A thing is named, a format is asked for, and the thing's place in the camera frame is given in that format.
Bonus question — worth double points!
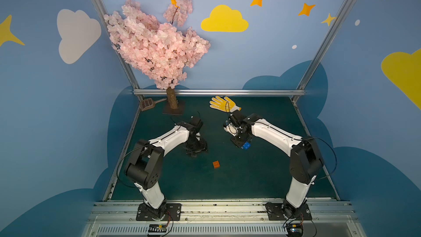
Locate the dark blue lego brick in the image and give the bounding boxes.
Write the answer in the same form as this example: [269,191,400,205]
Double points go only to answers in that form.
[241,142,251,150]

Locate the orange lego brick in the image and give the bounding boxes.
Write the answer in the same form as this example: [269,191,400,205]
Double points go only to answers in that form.
[213,161,220,169]

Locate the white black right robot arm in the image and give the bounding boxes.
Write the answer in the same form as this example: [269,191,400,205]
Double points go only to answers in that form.
[224,110,325,211]

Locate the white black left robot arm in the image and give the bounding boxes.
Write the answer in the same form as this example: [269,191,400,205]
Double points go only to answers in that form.
[123,116,208,211]

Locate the yellow white work glove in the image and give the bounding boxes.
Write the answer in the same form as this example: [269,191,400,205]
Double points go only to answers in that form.
[209,96,242,113]

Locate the brown plastic slotted scoop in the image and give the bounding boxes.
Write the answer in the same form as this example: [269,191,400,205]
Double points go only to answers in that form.
[140,98,167,111]

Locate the left green circuit board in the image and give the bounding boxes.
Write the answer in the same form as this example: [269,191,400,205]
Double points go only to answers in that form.
[147,224,168,236]

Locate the green circuit board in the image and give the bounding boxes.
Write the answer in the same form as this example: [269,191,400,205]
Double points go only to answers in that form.
[285,223,304,237]
[147,224,168,236]

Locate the artificial pink blossom tree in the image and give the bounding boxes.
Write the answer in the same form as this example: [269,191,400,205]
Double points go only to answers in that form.
[104,0,211,110]

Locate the right green circuit board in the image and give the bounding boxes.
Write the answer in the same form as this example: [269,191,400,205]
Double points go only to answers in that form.
[285,223,304,237]

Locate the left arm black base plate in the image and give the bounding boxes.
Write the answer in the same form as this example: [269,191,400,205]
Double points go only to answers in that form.
[136,202,182,221]

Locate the horizontal aluminium back rail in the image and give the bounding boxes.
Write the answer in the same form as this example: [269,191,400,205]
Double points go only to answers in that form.
[133,88,306,97]

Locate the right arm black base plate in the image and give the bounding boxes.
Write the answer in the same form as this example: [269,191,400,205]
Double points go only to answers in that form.
[265,202,312,221]

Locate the right side table rail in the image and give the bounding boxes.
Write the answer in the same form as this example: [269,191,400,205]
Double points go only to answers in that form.
[291,99,341,201]

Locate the table rail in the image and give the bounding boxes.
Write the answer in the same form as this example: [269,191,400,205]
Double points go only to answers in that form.
[100,103,140,202]
[291,99,341,201]

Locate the left side table rail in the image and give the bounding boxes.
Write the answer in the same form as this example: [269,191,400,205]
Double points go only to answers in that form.
[100,103,140,202]

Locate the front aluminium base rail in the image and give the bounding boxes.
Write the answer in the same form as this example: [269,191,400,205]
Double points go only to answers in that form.
[82,197,366,237]

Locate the right diagonal aluminium post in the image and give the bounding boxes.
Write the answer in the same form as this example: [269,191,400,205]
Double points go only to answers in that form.
[292,0,357,104]

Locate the diagonal aluminium post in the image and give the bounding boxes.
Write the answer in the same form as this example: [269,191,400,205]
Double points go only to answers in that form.
[292,0,357,104]
[78,0,145,101]

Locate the left diagonal aluminium post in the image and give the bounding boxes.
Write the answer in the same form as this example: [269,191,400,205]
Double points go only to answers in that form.
[78,0,145,101]

